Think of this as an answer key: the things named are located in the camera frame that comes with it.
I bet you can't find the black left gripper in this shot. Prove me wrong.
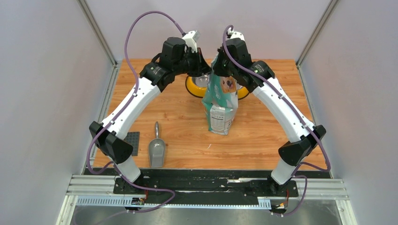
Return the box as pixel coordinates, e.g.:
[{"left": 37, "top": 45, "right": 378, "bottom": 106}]
[{"left": 173, "top": 47, "right": 212, "bottom": 77}]

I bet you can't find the green pet food bag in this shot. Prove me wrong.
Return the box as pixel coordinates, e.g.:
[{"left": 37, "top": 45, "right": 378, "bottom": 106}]
[{"left": 201, "top": 71, "right": 238, "bottom": 135}]

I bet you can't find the grey metal scoop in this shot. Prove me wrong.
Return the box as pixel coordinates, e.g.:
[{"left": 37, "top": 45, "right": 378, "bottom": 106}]
[{"left": 148, "top": 121, "right": 166, "bottom": 168}]

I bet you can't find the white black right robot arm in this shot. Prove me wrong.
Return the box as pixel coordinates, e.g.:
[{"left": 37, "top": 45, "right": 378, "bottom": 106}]
[{"left": 213, "top": 38, "right": 326, "bottom": 196}]

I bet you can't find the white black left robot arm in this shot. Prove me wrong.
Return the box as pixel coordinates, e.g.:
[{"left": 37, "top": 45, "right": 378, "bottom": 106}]
[{"left": 89, "top": 34, "right": 211, "bottom": 194}]

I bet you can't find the yellow double pet bowl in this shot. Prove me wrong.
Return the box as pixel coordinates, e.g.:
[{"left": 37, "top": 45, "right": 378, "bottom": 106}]
[{"left": 185, "top": 75, "right": 249, "bottom": 100}]

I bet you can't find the dark grey building plate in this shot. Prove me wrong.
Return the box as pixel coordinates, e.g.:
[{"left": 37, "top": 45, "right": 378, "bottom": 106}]
[{"left": 124, "top": 132, "right": 140, "bottom": 157}]

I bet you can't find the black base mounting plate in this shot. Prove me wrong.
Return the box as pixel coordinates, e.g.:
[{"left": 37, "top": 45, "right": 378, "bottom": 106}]
[{"left": 83, "top": 168, "right": 332, "bottom": 206}]

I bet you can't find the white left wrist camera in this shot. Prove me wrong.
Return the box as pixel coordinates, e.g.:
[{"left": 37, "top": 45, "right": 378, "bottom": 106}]
[{"left": 182, "top": 30, "right": 200, "bottom": 53}]

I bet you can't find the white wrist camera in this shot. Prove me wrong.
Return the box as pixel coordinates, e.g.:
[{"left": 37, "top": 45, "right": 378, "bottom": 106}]
[
  {"left": 182, "top": 30, "right": 200, "bottom": 53},
  {"left": 226, "top": 28, "right": 245, "bottom": 41}
]

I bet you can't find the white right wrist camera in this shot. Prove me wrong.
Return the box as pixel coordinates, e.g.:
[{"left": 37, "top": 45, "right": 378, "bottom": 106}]
[{"left": 226, "top": 28, "right": 245, "bottom": 41}]

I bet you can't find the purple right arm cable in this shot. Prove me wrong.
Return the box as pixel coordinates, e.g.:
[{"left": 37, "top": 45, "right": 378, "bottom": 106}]
[{"left": 222, "top": 24, "right": 332, "bottom": 217}]

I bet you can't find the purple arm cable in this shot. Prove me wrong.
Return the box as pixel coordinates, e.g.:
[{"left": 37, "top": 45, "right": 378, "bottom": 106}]
[
  {"left": 85, "top": 11, "right": 187, "bottom": 214},
  {"left": 222, "top": 24, "right": 332, "bottom": 217}
]

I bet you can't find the aluminium frame post right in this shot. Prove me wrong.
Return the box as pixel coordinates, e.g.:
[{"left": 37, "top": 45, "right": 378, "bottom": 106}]
[{"left": 296, "top": 0, "right": 340, "bottom": 68}]

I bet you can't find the aluminium frame post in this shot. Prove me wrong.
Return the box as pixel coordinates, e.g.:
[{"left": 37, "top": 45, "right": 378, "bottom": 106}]
[
  {"left": 296, "top": 0, "right": 340, "bottom": 68},
  {"left": 77, "top": 0, "right": 118, "bottom": 67}
]

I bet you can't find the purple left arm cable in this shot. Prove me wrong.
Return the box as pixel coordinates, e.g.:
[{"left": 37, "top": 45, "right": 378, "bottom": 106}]
[{"left": 85, "top": 11, "right": 187, "bottom": 214}]

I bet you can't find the aluminium frame post left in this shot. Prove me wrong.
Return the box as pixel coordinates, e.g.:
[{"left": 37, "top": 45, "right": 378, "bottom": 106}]
[{"left": 77, "top": 0, "right": 118, "bottom": 67}]

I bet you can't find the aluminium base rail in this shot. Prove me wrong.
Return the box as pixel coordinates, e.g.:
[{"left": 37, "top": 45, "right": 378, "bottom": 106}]
[{"left": 56, "top": 175, "right": 357, "bottom": 225}]

